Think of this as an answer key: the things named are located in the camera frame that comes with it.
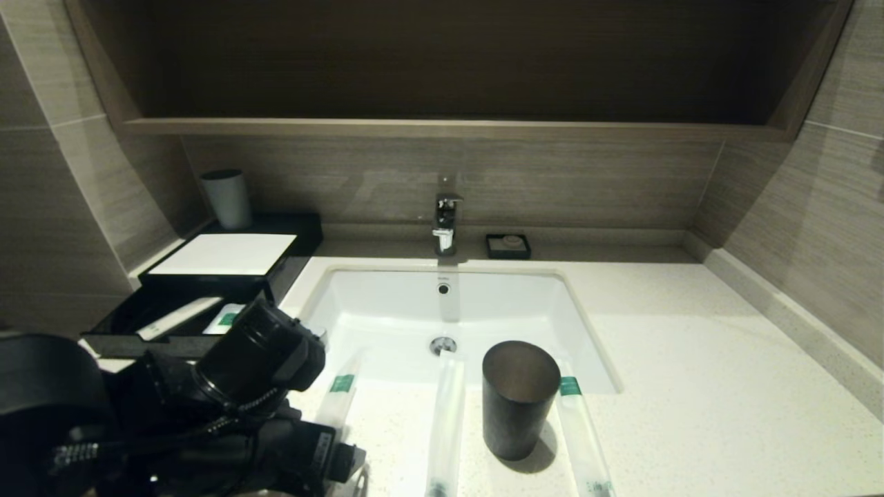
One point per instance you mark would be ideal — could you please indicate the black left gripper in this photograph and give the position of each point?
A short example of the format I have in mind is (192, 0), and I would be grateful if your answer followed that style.
(290, 462)

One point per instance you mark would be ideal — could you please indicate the long dental kit packet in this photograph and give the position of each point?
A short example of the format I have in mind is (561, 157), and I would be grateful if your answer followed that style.
(340, 397)

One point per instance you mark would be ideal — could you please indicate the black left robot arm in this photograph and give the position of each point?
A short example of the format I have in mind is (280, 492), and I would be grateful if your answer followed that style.
(248, 352)

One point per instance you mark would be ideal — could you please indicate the black box white ribbed top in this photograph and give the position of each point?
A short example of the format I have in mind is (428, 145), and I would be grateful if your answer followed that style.
(228, 254)

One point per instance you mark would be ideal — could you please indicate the long plain frosted packet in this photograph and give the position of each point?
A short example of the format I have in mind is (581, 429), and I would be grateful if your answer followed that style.
(445, 428)

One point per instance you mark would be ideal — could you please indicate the chrome sink drain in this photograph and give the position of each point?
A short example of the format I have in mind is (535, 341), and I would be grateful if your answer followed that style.
(443, 345)

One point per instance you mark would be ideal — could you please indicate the white sink basin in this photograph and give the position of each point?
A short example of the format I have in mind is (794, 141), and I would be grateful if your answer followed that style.
(387, 304)

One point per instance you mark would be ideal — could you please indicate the dark tumbler cup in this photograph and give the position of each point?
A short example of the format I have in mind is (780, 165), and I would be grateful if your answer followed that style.
(514, 414)

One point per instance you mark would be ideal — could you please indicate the small green label packet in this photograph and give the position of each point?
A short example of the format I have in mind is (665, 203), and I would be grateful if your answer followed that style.
(226, 319)

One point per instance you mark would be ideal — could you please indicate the long white packet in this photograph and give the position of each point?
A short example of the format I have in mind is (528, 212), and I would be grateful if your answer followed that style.
(176, 319)

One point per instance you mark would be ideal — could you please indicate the long green label packet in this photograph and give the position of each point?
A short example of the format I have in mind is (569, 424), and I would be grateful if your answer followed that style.
(583, 442)

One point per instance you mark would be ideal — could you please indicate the black soap dish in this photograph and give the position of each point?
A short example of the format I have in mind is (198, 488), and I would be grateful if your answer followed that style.
(492, 248)

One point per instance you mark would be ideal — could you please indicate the chrome faucet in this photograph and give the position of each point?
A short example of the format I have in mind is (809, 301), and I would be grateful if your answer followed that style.
(446, 217)

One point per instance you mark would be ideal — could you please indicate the round beige soap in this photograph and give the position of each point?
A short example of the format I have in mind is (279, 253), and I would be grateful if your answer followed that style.
(512, 241)

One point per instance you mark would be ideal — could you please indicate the grey cup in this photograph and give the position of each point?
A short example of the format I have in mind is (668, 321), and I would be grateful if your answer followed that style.
(228, 200)

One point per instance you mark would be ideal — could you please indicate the wooden wall shelf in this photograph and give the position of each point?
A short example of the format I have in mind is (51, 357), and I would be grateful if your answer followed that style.
(442, 128)

